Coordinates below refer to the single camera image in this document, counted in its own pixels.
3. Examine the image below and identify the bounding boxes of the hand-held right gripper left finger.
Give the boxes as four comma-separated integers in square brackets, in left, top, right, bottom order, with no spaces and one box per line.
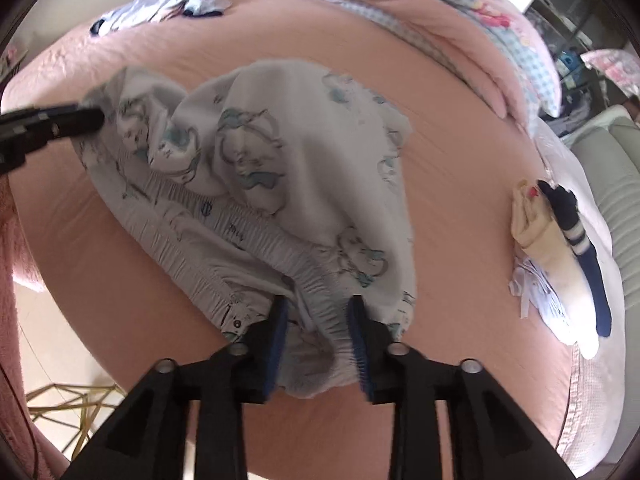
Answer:
[60,297,291,480]

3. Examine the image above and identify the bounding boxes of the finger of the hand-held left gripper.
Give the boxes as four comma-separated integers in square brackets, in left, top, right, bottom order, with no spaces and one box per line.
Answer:
[22,103,106,141]

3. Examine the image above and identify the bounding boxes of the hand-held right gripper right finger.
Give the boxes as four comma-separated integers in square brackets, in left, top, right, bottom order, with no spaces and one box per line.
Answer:
[346,295,576,480]

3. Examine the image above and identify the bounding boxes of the cat-print pyjama pants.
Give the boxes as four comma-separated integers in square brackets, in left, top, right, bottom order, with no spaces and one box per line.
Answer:
[82,57,418,401]

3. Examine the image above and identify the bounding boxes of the light blue satin garment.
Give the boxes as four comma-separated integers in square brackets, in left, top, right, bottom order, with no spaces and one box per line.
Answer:
[90,0,201,36]

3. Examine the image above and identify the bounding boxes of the pink sheet bed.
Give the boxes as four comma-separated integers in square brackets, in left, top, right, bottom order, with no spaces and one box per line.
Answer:
[0,0,626,476]

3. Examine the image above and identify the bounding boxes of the cream folded garment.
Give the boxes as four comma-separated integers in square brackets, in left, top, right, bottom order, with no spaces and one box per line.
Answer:
[520,220,601,361]

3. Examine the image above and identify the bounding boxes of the pale pink waffle pillow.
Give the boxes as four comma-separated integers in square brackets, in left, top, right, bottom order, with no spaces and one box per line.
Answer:
[545,160,628,478]

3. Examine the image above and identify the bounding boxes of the grey-green padded headboard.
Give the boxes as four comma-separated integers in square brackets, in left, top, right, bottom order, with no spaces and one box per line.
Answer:
[570,115,640,311]

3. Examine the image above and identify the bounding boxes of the pink checkered folded duvet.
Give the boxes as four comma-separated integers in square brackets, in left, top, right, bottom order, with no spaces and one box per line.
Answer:
[285,0,563,121]

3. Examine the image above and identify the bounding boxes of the pink frilly dress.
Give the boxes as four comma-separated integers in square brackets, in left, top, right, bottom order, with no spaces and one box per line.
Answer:
[582,49,640,96]

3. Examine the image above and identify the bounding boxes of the glass-door wardrobe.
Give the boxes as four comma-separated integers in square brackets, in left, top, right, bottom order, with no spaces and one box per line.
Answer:
[525,0,640,126]

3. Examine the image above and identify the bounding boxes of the white folded garment with straps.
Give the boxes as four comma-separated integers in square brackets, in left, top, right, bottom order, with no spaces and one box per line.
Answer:
[509,257,571,346]

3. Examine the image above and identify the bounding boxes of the gold wire stool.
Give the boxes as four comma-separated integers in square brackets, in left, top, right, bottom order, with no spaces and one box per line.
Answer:
[25,382,126,448]

